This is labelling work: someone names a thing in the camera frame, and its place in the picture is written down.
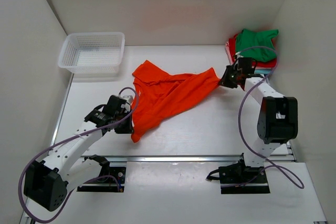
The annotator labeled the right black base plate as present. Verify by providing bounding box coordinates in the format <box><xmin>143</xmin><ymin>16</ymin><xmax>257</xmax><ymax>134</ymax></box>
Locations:
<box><xmin>206</xmin><ymin>159</ymin><xmax>270</xmax><ymax>195</ymax></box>

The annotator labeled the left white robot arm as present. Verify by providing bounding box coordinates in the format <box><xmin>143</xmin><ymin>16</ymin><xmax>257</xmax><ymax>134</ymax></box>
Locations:
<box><xmin>23</xmin><ymin>95</ymin><xmax>133</xmax><ymax>211</ymax></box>

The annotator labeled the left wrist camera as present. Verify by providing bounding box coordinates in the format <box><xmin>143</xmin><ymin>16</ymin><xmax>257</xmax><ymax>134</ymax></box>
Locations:
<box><xmin>122</xmin><ymin>95</ymin><xmax>135</xmax><ymax>105</ymax></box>

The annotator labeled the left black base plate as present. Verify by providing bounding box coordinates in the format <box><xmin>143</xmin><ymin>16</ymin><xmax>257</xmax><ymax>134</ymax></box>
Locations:
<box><xmin>77</xmin><ymin>163</ymin><xmax>127</xmax><ymax>193</ymax></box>

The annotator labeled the pink folded t shirt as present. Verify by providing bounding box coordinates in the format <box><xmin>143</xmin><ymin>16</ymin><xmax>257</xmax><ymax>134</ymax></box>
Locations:
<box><xmin>225</xmin><ymin>39</ymin><xmax>236</xmax><ymax>65</ymax></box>

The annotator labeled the green folded t shirt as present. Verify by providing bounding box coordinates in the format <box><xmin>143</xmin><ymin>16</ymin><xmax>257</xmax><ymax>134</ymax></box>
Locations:
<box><xmin>235</xmin><ymin>29</ymin><xmax>279</xmax><ymax>62</ymax></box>

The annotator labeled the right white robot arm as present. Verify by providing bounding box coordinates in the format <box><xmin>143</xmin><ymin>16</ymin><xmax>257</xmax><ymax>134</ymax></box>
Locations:
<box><xmin>218</xmin><ymin>58</ymin><xmax>298</xmax><ymax>182</ymax></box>

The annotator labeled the red folded t shirt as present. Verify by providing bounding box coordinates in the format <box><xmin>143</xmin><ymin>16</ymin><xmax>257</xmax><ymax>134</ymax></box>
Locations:
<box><xmin>228</xmin><ymin>34</ymin><xmax>277</xmax><ymax>69</ymax></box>

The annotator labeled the white plastic basket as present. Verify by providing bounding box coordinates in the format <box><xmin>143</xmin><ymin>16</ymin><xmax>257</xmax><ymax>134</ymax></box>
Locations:
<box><xmin>58</xmin><ymin>32</ymin><xmax>125</xmax><ymax>76</ymax></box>

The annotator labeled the orange t shirt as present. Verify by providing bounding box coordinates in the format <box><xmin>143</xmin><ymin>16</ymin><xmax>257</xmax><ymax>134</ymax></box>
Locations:
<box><xmin>131</xmin><ymin>60</ymin><xmax>219</xmax><ymax>143</ymax></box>

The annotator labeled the light blue folded t shirt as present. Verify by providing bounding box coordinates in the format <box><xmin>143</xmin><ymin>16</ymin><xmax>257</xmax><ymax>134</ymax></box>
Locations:
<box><xmin>255</xmin><ymin>69</ymin><xmax>272</xmax><ymax>76</ymax></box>

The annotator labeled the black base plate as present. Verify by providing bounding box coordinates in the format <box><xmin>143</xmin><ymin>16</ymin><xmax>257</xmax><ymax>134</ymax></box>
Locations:
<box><xmin>77</xmin><ymin>163</ymin><xmax>127</xmax><ymax>193</ymax></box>
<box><xmin>206</xmin><ymin>159</ymin><xmax>270</xmax><ymax>195</ymax></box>

